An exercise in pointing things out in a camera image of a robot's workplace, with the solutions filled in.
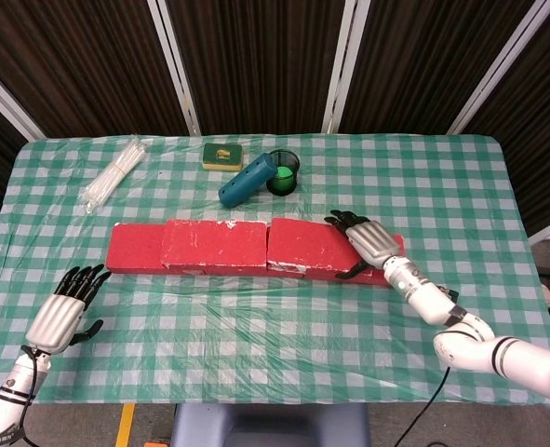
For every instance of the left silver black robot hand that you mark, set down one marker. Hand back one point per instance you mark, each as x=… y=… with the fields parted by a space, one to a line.
x=56 y=323

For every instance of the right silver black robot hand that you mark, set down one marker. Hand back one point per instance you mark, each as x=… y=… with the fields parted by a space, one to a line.
x=374 y=242

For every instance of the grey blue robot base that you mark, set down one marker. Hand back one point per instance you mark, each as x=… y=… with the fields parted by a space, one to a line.
x=270 y=428

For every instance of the green white checkered tablecloth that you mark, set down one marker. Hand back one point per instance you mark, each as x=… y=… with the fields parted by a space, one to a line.
x=395 y=186

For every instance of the green object inside cup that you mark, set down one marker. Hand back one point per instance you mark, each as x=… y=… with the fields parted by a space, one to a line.
x=284 y=179

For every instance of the black mesh cup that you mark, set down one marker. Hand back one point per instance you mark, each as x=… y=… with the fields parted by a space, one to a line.
x=289 y=160

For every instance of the yellow floor tape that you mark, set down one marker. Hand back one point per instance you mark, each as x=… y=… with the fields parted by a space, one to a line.
x=125 y=426

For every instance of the teal cylinder with holes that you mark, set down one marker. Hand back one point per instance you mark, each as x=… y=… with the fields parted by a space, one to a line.
x=246 y=181

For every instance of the bag of white straws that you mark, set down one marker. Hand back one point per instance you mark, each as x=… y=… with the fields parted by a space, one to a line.
x=111 y=177

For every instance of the orange object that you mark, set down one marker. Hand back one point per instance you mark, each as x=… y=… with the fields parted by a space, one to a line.
x=158 y=443

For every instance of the green yellow sponge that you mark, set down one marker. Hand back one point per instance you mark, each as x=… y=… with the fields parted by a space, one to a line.
x=222 y=157

